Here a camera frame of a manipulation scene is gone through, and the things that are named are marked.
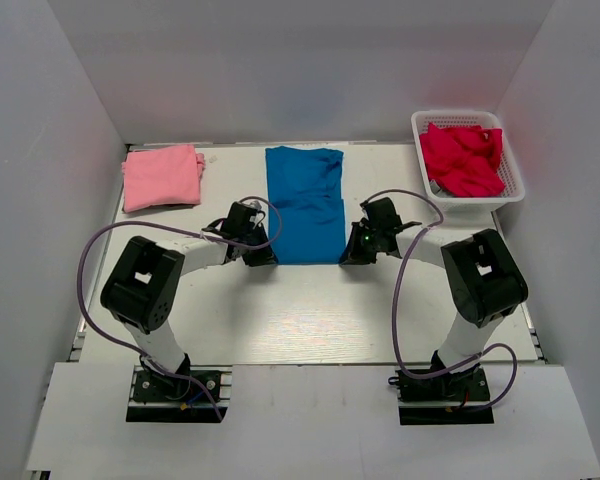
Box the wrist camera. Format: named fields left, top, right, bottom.
left=361, top=197, right=402, bottom=232
left=221, top=202, right=260, bottom=239

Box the folded pink t shirt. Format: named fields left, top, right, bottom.
left=121, top=144, right=206, bottom=213

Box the blue polo shirt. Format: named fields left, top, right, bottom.
left=265, top=146, right=346, bottom=265

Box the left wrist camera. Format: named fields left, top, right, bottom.
left=221, top=202, right=260, bottom=239

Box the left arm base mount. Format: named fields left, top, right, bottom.
left=126, top=366, right=232, bottom=424

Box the crumpled red t shirt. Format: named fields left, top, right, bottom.
left=419, top=123, right=505, bottom=198

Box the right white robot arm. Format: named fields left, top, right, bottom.
left=339, top=220, right=529, bottom=379

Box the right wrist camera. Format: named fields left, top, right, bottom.
left=361, top=197, right=402, bottom=232

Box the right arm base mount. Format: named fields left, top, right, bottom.
left=387, top=366, right=494, bottom=426

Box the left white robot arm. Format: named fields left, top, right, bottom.
left=100, top=221, right=278, bottom=376

